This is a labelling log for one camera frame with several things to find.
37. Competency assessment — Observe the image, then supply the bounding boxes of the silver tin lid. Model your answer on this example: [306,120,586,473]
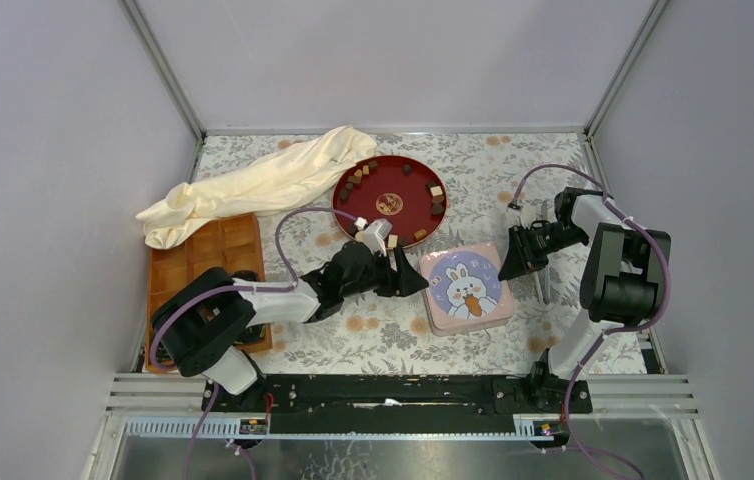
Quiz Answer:
[419,242,517,316]

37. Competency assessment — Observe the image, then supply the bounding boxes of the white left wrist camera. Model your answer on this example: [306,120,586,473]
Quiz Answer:
[353,217,392,255]

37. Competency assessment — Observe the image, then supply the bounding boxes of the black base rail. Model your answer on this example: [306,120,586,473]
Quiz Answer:
[202,374,593,434]

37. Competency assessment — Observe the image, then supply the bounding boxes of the wooden compartment tray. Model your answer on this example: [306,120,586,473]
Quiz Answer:
[145,213,274,376]

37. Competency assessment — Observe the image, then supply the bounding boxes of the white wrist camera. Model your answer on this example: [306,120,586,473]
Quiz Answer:
[505,202,535,228]
[353,217,392,255]

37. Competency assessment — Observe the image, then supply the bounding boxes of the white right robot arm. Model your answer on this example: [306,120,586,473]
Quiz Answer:
[499,187,671,413]

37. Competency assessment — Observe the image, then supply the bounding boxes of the cream cloth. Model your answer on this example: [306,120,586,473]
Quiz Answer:
[136,126,377,250]

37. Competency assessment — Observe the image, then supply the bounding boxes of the silver metal tongs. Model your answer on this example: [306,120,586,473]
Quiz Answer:
[534,200,551,305]

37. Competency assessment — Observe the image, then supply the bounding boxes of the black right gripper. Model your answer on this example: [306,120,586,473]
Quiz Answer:
[497,222,588,282]

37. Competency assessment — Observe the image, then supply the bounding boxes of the red round tray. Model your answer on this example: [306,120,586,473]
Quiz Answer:
[330,155,449,248]

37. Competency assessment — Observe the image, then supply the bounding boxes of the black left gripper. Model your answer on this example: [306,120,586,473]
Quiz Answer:
[340,247,428,300]

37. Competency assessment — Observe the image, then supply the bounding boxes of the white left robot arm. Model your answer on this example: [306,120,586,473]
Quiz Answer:
[150,241,428,411]

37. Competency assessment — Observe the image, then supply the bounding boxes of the pink tin with white dividers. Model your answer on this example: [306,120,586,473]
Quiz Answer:
[428,306,512,337]

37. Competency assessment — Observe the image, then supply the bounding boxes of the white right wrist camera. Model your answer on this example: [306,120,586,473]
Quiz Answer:
[505,202,535,228]

